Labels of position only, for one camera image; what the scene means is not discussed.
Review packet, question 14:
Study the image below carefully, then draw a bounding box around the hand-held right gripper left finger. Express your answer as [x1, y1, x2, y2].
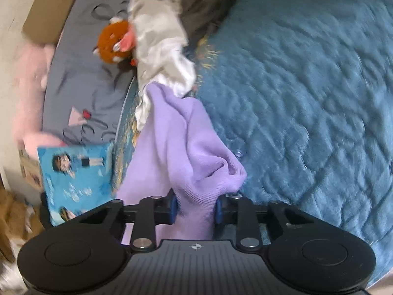
[79, 189, 178, 251]

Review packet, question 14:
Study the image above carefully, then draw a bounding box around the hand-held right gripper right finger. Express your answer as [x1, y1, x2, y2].
[215, 193, 310, 251]

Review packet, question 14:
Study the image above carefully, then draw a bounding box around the purple hoodie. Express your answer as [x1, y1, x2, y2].
[116, 82, 248, 246]

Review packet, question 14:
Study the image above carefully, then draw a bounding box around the blue cartoon print pillow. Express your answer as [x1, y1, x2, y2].
[37, 141, 115, 228]

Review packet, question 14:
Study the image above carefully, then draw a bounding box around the blue floral quilt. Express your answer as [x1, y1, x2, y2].
[111, 0, 393, 289]

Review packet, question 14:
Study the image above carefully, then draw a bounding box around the white garment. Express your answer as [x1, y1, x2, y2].
[127, 0, 197, 131]

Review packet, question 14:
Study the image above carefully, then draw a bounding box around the pink garment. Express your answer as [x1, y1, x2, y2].
[118, 26, 137, 53]

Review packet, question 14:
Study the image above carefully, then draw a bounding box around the red panda plush toy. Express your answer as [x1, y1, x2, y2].
[93, 17, 137, 65]

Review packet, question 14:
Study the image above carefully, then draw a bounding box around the pink plush toy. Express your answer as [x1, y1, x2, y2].
[12, 41, 66, 149]

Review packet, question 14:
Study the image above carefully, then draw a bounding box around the dark grey garment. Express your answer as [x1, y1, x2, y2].
[167, 0, 255, 48]

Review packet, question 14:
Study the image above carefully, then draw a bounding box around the tan cushion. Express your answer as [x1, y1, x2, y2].
[22, 0, 88, 44]

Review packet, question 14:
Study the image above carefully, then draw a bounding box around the wooden picture frame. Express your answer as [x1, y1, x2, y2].
[18, 149, 43, 191]

